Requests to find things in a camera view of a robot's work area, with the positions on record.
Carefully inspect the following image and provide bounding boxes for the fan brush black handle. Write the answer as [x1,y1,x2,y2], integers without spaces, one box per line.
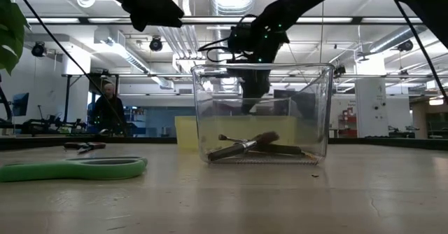
[207,131,281,163]

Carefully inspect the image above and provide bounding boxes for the background black table frame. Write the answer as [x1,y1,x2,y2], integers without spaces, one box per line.
[62,72,120,123]

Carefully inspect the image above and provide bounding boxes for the clear plastic bin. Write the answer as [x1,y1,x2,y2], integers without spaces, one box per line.
[190,62,336,166]

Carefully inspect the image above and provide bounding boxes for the computer monitor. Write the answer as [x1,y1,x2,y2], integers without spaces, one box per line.
[11,92,30,118]

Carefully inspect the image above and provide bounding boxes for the person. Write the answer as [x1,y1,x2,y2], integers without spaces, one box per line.
[91,82,126,136]

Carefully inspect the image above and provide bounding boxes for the yellow plastic bin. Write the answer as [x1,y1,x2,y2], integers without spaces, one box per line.
[174,115,298,151]

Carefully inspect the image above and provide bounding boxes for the slim black paintbrush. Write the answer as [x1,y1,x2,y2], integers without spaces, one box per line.
[253,143,306,156]

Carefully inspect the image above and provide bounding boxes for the white room pillar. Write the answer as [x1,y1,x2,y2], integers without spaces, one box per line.
[354,53,389,135]

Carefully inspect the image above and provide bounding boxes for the green handled scissors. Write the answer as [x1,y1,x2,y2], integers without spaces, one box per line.
[0,156,149,184]

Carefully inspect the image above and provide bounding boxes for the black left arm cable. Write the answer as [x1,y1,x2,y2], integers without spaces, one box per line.
[9,0,129,137]

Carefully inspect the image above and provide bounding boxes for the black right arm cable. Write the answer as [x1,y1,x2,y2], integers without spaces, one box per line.
[393,0,448,104]

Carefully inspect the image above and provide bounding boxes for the black ceiling spotlight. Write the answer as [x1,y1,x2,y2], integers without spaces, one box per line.
[31,41,48,58]
[148,36,164,53]
[332,64,347,78]
[398,39,415,53]

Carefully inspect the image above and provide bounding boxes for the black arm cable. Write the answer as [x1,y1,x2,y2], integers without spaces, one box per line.
[393,0,448,104]
[9,0,129,137]

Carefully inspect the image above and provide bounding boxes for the background black robot station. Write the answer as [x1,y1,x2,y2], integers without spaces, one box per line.
[20,111,88,136]

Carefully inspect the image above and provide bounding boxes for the thin hanging cable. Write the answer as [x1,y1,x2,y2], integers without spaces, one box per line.
[319,1,325,65]

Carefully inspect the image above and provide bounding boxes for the thin paintbrush gold ferrule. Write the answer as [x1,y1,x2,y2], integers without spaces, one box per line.
[244,151,319,163]

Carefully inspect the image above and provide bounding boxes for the red shelf cart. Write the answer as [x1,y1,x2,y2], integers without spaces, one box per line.
[337,107,358,139]

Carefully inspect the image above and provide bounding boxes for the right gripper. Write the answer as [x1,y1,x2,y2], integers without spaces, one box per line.
[226,15,291,116]

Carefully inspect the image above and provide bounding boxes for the artificial green leaf plant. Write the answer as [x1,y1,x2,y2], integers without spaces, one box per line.
[0,0,32,76]

